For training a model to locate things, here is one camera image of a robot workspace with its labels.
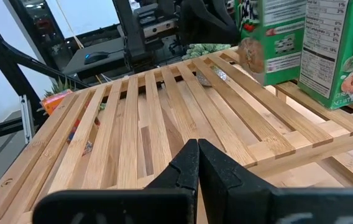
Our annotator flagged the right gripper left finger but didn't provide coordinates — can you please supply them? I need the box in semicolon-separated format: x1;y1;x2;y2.
32;138;200;224

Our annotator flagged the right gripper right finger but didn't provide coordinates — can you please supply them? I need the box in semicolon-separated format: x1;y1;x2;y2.
197;138;353;224

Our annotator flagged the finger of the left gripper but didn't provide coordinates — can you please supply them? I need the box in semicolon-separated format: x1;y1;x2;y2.
123;34;157;72

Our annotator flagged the red Froot Loops cereal box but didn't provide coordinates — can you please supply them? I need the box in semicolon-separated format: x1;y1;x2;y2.
66;107;101;156

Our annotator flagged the green Apple Jacks cereal box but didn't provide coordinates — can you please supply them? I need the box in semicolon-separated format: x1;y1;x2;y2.
297;0;353;110
234;0;307;86

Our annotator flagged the wooden slatted shelf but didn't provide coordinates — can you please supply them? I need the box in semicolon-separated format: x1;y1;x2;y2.
0;46;353;224

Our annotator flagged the orange Mini-Wheats cereal box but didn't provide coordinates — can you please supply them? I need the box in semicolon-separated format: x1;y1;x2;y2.
41;89;74;116

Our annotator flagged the black computer mouse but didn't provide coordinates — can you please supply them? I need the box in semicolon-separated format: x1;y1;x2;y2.
84;51;110;65

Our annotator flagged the green succulent in white pot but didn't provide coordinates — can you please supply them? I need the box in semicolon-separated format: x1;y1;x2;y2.
181;43;232;87

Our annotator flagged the grey desk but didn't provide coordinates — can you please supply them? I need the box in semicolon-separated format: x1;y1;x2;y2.
63;37;127;77

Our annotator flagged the spiky green succulent plant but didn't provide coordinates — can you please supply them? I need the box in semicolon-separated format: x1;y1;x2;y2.
44;77;71;97

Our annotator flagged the yellow cable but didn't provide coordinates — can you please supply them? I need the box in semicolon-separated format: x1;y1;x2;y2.
55;0;86;50

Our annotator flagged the silver aluminium bracket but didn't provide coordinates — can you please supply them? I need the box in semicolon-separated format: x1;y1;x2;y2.
19;95;36;144

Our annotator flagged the black aluminium rig frame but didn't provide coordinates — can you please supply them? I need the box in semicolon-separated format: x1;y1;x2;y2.
0;0;140;144

